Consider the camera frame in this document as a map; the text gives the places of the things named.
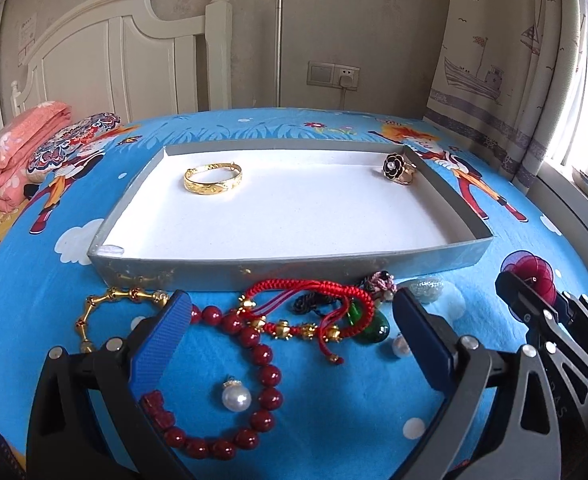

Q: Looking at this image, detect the gold bamboo bracelet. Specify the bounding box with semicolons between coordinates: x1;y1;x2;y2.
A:
74;285;171;356

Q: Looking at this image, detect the green pendant with black cord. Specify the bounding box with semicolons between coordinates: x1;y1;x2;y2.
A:
294;292;391;346

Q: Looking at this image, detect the black flower ring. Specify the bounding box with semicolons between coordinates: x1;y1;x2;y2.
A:
381;152;417;186

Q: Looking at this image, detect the patterned pillow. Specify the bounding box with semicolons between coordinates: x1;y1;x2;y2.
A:
26;114;122;181

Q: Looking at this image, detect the white wooden headboard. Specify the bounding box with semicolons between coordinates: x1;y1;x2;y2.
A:
11;0;235;126

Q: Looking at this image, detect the white charger plug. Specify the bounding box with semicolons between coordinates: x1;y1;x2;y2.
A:
337;71;357;109

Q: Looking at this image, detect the clear crystal brooch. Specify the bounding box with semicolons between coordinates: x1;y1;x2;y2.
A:
406;277;447;305

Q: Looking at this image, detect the ship print curtain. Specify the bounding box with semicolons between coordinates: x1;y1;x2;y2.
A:
426;0;588;192

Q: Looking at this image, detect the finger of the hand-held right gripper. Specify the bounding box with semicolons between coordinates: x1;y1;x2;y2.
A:
495;271;588;461
556;291;588;366

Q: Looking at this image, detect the grey cardboard tray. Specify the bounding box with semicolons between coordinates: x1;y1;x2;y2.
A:
88;141;494;295

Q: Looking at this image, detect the red string bracelet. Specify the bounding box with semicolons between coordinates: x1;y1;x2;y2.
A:
238;279;376;366

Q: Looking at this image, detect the paper sheet on wall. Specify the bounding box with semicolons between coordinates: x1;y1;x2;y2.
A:
18;12;38;67

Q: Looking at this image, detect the red translucent flower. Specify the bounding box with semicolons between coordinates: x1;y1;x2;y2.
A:
504;250;557;306

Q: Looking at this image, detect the pink knotted charm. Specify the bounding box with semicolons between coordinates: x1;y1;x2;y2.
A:
364;270;399;303

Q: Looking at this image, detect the dark red bead bracelet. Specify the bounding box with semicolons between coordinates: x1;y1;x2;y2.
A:
141;305;282;461

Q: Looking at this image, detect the pearl pendant with silver cap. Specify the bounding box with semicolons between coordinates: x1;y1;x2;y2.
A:
221;374;253;413

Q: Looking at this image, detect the pink folded quilt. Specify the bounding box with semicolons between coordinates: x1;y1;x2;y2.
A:
0;101;72;211

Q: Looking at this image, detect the gold bangle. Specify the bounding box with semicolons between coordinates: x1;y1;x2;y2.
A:
183;161;243;195

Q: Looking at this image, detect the metal pole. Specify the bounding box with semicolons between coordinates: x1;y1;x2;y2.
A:
274;0;285;109

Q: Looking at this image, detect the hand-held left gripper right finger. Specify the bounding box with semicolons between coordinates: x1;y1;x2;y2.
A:
393;289;563;480

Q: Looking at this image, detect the blue cartoon print bedsheet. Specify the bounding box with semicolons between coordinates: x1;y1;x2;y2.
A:
0;106;588;480

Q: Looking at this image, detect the beige wall switch panel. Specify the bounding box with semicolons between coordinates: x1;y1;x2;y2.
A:
308;60;359;89

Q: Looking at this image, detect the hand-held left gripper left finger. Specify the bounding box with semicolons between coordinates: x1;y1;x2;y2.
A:
26;289;197;480

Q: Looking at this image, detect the small white pearl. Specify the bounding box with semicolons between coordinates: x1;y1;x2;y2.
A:
391;334;415;360

